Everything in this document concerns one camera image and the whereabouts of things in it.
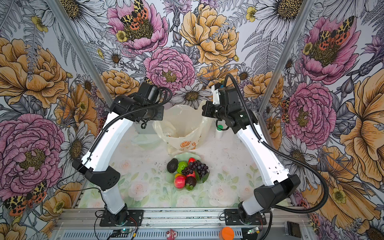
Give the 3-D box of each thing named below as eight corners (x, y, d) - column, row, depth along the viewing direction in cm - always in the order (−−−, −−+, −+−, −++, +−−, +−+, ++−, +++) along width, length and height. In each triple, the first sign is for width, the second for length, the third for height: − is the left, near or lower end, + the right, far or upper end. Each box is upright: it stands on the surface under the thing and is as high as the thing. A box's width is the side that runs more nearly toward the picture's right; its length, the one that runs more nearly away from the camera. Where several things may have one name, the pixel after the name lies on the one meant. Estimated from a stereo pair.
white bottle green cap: (215, 139, 107) (217, 130, 99) (215, 133, 110) (216, 124, 103) (222, 139, 107) (224, 130, 99) (221, 133, 110) (223, 124, 103)
